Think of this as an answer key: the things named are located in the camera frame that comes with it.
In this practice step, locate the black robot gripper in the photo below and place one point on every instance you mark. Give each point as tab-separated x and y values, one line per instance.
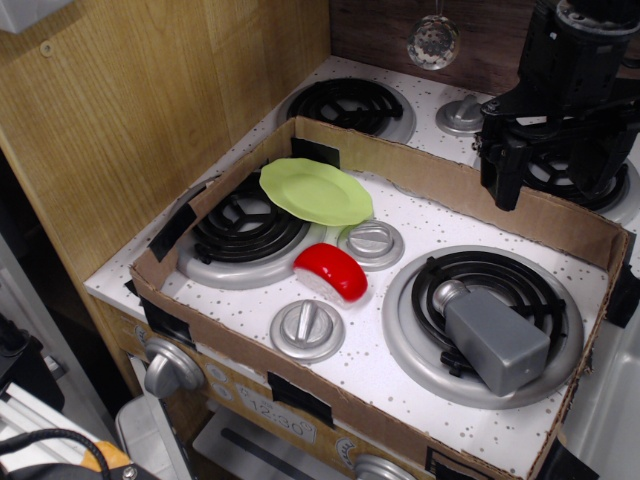
569	93

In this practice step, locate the grey pepper shaker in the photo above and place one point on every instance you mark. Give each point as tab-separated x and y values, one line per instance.
504	348

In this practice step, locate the back right black burner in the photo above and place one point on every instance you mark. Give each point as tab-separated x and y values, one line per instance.
552	173

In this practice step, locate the black burner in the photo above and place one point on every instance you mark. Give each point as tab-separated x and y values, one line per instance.
349	103
552	173
516	284
246	226

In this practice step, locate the silver stove knob back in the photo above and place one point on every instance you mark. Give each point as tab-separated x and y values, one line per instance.
460	117

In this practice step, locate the silver stove knob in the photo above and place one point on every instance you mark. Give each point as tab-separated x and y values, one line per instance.
375	245
460	117
308	331

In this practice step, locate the front right black burner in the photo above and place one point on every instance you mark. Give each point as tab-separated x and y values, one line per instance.
516	284

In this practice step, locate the hanging clear glass ball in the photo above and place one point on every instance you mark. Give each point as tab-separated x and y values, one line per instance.
434	41

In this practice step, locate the silver stove knob centre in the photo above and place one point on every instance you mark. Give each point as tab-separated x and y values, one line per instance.
375	245

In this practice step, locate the back left black burner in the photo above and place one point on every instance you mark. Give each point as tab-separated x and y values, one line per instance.
349	103

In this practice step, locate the green plastic plate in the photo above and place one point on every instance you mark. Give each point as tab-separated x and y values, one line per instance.
316	192

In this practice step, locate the red white toy sushi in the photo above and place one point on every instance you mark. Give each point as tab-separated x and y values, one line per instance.
332	273

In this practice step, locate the silver stove knob front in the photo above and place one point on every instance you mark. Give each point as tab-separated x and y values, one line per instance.
308	331

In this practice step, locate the front left black burner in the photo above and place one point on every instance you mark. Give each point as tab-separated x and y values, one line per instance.
246	226

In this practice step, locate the silver oven knob bottom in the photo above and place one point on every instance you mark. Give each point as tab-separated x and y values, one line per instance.
371	467

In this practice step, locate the silver oven knob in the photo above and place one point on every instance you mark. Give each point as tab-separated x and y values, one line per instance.
170	369
371	467

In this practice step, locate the silver oven front knob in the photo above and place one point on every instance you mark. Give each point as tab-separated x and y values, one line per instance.
170	369

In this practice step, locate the cardboard box frame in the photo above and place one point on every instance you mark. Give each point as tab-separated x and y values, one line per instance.
435	203

